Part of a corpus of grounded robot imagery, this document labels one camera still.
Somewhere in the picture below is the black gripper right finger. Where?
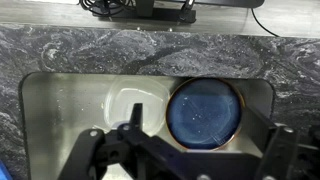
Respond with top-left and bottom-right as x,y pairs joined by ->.
243,104 -> 320,180

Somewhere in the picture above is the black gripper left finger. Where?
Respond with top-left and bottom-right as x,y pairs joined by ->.
58,103 -> 188,180

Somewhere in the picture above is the blue cloth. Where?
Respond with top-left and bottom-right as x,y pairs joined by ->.
19,71 -> 276,180

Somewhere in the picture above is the clear plastic container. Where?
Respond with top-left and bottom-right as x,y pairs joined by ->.
103,77 -> 172,137

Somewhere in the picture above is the dark blue plate copper rim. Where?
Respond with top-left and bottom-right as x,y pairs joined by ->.
165,77 -> 246,152

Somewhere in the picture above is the black monitor stand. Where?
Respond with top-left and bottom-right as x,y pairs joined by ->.
91,0 -> 198,25

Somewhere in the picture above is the thin black cable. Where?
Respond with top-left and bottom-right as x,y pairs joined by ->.
250,7 -> 282,38

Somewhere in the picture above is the black cable bundle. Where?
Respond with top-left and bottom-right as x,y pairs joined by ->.
78,0 -> 135,17

